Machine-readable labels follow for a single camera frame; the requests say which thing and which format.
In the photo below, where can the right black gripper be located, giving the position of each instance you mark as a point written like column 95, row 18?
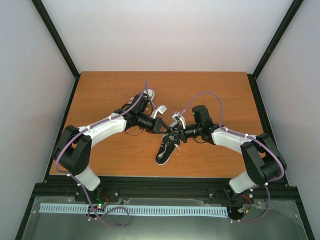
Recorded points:
column 178, row 135

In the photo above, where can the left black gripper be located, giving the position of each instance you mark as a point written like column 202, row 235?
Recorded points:
column 156, row 127

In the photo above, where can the black canvas sneaker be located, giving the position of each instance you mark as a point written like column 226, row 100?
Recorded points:
column 149, row 93
column 166, row 147

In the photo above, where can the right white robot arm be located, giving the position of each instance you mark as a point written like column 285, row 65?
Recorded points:
column 262, row 159

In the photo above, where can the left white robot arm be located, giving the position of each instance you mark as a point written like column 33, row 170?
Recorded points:
column 73, row 149

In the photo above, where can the green lit circuit board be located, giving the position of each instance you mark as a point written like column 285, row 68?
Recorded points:
column 103, row 202

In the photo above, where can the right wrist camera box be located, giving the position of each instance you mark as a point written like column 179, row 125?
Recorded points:
column 178, row 118

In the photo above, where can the light blue slotted cable duct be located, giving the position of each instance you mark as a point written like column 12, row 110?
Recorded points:
column 136, row 210

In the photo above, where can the black aluminium frame rail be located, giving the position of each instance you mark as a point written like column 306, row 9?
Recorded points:
column 210, row 190

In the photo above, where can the left black frame post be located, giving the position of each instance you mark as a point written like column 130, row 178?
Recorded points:
column 50, row 26

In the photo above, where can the black frame post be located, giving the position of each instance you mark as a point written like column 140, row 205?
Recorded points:
column 280, row 31
column 50, row 26

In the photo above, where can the right black frame post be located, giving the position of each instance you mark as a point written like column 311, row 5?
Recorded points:
column 280, row 31

